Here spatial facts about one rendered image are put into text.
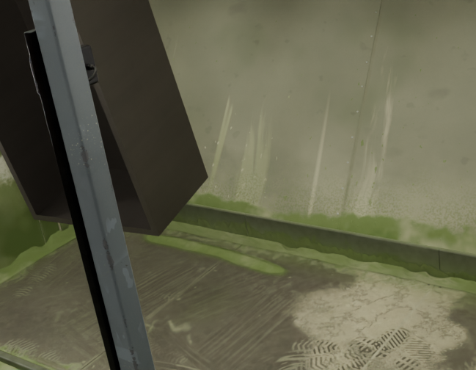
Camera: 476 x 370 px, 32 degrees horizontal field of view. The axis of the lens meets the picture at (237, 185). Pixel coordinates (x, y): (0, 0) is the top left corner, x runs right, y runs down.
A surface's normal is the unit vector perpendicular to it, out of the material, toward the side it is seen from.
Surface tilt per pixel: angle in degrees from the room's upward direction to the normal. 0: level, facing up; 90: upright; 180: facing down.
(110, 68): 90
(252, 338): 0
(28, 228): 90
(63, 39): 90
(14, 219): 90
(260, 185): 57
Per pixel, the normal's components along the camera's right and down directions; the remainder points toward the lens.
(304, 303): -0.15, -0.91
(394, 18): -0.58, -0.16
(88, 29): 0.85, 0.07
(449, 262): -0.59, 0.40
